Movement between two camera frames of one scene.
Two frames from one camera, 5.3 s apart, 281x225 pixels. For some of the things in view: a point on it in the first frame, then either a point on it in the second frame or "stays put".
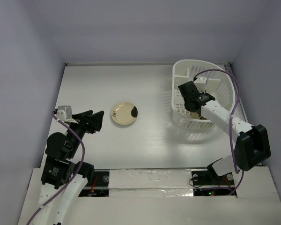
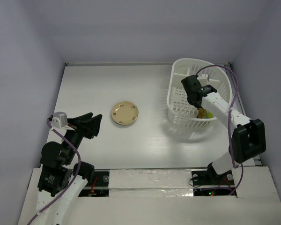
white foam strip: (150, 183) stays put
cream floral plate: (194, 115) -> (124, 113)
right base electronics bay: (207, 183) stays put
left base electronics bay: (100, 187) stays put
